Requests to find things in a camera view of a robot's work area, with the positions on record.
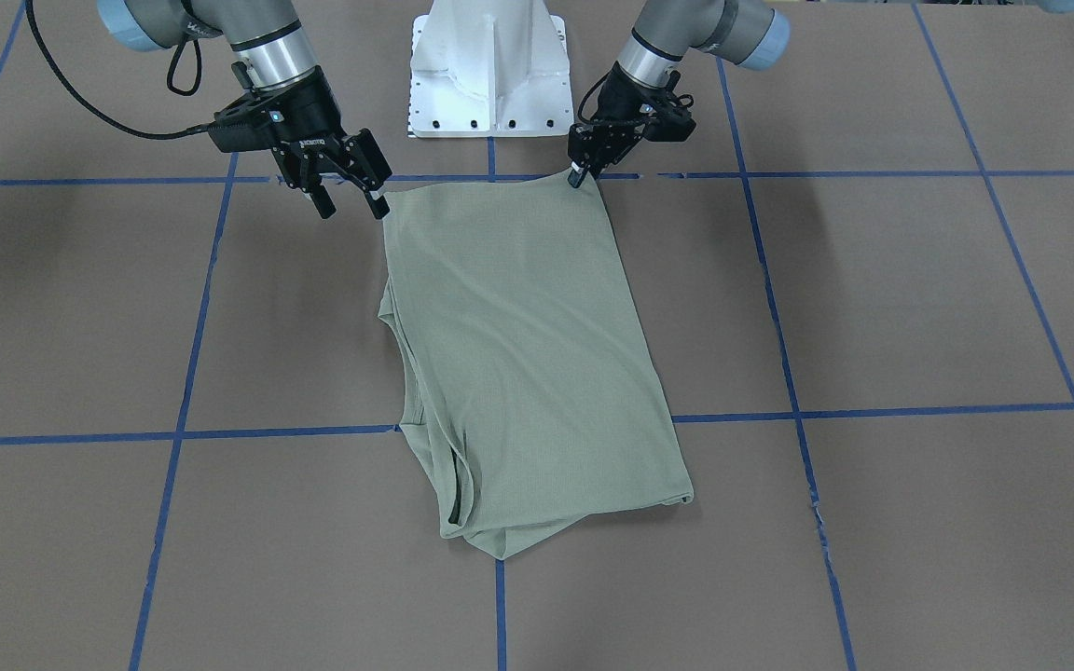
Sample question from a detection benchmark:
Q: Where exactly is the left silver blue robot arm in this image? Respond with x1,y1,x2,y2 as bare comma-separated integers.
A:
567,1,792,188

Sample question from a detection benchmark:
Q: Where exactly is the olive green long-sleeve shirt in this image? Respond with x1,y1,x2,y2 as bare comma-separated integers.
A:
379,171,695,560

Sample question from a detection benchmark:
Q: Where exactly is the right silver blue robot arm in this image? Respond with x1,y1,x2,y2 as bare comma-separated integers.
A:
97,1,392,220

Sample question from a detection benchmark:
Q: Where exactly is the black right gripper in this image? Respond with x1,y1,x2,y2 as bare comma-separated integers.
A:
208,67,392,220

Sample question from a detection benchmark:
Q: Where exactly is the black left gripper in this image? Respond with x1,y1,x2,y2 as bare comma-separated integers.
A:
568,63,697,188

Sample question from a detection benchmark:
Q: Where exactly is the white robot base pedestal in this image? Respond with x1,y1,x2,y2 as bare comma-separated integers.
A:
406,1,574,138

